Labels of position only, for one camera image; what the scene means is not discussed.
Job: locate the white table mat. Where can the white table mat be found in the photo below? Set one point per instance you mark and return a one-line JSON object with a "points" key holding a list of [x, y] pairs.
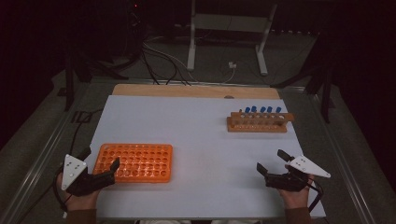
{"points": [[202, 140]]}

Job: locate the aluminium floor frame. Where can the aluminium floor frame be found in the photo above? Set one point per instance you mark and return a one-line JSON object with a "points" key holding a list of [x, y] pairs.
{"points": [[356, 189]]}

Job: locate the orange plastic tube rack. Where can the orange plastic tube rack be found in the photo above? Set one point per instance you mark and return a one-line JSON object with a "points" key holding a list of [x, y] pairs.
{"points": [[140, 161]]}

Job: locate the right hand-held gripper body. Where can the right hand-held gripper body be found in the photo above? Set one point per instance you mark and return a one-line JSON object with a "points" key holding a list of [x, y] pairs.
{"points": [[286, 182]]}

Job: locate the white metal stand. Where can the white metal stand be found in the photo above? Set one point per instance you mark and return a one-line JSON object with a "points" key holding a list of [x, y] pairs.
{"points": [[191, 46]]}

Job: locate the person's right hand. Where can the person's right hand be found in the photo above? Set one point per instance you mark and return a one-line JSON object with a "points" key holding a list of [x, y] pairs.
{"points": [[295, 199]]}

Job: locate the wooden tube rack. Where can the wooden tube rack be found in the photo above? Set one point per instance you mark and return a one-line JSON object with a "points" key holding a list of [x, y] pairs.
{"points": [[258, 127]]}

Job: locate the dark equipment rack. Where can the dark equipment rack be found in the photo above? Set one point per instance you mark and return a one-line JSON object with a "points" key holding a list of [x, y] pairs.
{"points": [[135, 28]]}

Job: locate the white plug adapter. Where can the white plug adapter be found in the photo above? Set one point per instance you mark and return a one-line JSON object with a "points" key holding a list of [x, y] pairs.
{"points": [[232, 65]]}

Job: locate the person's left hand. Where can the person's left hand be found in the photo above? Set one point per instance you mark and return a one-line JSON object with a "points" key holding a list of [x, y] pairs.
{"points": [[81, 202]]}

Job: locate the black tripod stand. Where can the black tripod stand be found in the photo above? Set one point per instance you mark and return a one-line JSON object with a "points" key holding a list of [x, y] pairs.
{"points": [[326, 93], [69, 84]]}

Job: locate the blue-capped test tube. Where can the blue-capped test tube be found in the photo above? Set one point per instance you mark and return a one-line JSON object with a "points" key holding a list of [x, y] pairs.
{"points": [[253, 108], [269, 109], [278, 109], [263, 109], [247, 109]]}

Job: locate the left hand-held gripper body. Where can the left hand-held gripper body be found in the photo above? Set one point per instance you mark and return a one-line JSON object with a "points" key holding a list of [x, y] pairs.
{"points": [[73, 168]]}

